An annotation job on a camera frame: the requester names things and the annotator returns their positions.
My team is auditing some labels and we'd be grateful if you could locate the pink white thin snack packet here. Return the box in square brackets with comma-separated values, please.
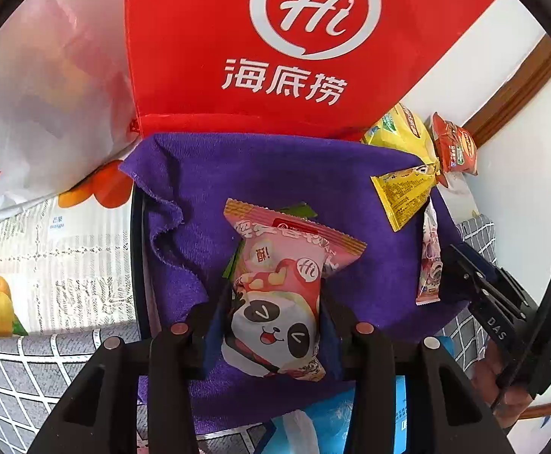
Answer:
[415, 199, 443, 305]

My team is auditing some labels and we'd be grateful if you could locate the yellow small snack packet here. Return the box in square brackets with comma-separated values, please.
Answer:
[371, 164, 437, 232]

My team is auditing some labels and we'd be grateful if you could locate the panda pink snack packet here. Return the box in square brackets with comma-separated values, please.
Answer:
[221, 199, 367, 381]

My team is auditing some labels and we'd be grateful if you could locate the green snack packet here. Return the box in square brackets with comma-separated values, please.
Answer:
[222, 202, 318, 280]

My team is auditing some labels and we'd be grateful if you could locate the person's right hand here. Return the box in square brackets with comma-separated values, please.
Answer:
[472, 340, 533, 429]

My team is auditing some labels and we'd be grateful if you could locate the grey grid bed sheet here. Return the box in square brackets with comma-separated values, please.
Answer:
[0, 214, 500, 454]

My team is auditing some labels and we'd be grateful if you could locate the blue tissue pack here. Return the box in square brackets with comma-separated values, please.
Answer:
[260, 334, 456, 454]

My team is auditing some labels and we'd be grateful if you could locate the white newspaper print sheet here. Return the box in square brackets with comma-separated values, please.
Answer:
[0, 160, 136, 334]

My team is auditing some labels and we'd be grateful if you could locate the red orange snack bag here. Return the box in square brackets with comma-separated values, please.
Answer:
[431, 113, 478, 175]

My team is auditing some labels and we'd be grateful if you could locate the yellow chips bag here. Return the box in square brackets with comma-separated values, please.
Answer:
[361, 103, 440, 170]

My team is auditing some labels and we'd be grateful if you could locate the purple towel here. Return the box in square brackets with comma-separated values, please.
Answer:
[118, 131, 471, 436]

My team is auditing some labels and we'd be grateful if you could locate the white Miniso plastic bag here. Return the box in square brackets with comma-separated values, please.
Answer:
[0, 0, 136, 219]

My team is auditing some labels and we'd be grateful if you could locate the red Haidilao paper bag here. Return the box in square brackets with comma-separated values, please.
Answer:
[125, 0, 494, 140]

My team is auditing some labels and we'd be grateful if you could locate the brown wooden door frame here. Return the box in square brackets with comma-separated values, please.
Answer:
[464, 34, 551, 146]

